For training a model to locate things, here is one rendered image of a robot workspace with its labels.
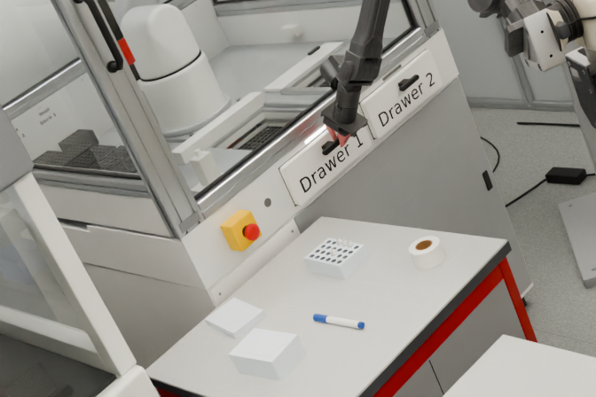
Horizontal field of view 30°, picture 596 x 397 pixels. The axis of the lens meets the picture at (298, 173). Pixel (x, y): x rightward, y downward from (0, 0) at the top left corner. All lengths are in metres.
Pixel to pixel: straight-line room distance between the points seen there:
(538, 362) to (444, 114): 1.25
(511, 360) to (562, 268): 1.63
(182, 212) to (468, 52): 2.50
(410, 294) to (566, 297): 1.26
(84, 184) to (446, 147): 1.02
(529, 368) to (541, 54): 0.59
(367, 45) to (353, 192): 0.47
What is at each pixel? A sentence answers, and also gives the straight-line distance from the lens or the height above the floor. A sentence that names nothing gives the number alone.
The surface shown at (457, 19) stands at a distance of 4.76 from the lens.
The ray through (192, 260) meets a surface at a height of 0.88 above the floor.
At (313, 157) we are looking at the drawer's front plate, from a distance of 2.75.
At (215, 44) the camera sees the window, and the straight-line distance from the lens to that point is 2.60.
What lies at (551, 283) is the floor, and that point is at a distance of 3.60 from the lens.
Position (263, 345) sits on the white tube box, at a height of 0.81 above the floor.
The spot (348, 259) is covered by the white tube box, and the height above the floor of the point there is 0.80.
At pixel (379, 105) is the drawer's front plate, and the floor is 0.89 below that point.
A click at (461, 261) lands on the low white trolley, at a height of 0.76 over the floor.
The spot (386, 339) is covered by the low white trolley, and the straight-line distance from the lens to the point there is 2.22.
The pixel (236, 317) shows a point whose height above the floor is 0.78.
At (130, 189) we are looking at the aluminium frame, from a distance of 2.59.
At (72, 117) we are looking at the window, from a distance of 2.64.
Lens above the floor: 1.96
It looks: 23 degrees down
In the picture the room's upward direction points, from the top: 24 degrees counter-clockwise
